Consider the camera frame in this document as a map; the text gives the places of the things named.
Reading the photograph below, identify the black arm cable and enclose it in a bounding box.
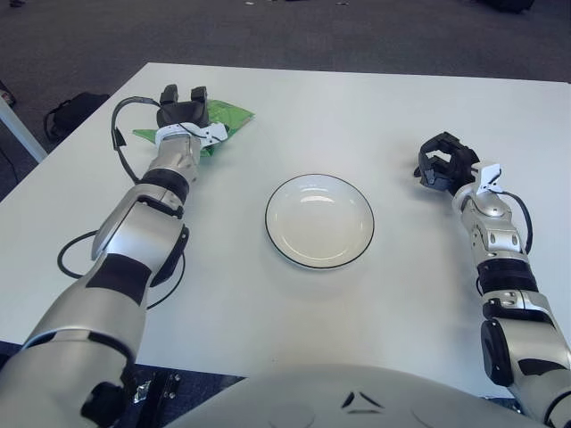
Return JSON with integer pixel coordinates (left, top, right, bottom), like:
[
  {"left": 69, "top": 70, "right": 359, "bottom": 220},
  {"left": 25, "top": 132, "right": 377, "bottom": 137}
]
[
  {"left": 497, "top": 190, "right": 533, "bottom": 253},
  {"left": 57, "top": 95, "right": 188, "bottom": 311}
]

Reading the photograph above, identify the white plate with black rim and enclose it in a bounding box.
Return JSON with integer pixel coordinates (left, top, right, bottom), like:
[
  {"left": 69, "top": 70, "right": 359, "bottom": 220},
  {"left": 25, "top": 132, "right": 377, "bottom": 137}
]
[{"left": 264, "top": 173, "right": 376, "bottom": 271}]

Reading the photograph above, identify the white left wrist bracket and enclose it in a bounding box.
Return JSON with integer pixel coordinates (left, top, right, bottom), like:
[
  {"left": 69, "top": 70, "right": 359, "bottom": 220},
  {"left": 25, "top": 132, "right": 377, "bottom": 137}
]
[{"left": 153, "top": 122, "right": 229, "bottom": 146}]

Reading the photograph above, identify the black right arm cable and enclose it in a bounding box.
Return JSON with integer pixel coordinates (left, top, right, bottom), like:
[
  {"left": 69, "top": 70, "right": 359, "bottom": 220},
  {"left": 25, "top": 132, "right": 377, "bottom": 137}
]
[{"left": 497, "top": 190, "right": 533, "bottom": 253}]

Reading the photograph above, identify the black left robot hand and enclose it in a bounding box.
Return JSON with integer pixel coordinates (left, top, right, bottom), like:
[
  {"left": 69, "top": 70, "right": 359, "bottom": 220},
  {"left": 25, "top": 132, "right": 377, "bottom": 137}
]
[{"left": 155, "top": 84, "right": 211, "bottom": 135}]

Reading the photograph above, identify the white table leg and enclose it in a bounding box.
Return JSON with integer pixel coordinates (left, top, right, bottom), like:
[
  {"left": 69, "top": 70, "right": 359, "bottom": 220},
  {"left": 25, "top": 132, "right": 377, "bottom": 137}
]
[{"left": 0, "top": 95, "right": 48, "bottom": 164}]

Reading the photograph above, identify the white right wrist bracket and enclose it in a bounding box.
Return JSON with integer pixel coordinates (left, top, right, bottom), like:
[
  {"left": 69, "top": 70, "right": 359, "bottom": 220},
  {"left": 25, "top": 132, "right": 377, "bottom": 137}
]
[{"left": 475, "top": 163, "right": 503, "bottom": 193}]

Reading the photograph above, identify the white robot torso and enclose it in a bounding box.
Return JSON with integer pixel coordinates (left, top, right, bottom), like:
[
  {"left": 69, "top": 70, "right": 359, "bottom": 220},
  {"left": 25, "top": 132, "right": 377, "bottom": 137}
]
[{"left": 167, "top": 363, "right": 543, "bottom": 428}]

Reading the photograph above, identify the green snack bag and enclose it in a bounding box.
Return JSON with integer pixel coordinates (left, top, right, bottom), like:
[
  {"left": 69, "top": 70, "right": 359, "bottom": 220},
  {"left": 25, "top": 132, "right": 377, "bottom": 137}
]
[{"left": 132, "top": 100, "right": 256, "bottom": 158}]

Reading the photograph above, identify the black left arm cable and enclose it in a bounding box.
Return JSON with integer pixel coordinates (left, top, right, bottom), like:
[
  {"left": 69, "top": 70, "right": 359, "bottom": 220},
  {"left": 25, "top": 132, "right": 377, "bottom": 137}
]
[{"left": 57, "top": 95, "right": 188, "bottom": 311}]

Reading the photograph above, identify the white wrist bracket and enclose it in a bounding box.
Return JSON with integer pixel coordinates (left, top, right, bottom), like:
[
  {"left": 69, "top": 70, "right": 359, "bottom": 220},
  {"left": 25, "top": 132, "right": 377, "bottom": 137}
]
[
  {"left": 153, "top": 122, "right": 229, "bottom": 146},
  {"left": 475, "top": 163, "right": 503, "bottom": 193}
]

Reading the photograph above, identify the dark wheeled floor object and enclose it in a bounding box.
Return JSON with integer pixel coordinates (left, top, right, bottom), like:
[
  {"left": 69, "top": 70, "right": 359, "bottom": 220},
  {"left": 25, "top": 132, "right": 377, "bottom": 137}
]
[{"left": 0, "top": 79, "right": 17, "bottom": 108}]

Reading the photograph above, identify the black floor equipment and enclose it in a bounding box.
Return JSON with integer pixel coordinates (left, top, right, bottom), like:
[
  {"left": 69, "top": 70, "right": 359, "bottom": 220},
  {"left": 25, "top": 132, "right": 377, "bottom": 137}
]
[{"left": 475, "top": 0, "right": 536, "bottom": 13}]

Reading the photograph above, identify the black backpack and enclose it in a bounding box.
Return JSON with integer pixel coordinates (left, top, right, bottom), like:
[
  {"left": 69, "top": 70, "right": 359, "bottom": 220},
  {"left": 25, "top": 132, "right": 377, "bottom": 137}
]
[{"left": 43, "top": 92, "right": 111, "bottom": 143}]

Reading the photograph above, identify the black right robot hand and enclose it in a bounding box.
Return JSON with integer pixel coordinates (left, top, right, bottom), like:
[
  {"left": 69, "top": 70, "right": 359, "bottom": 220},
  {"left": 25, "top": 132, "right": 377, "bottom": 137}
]
[{"left": 412, "top": 131, "right": 482, "bottom": 193}]

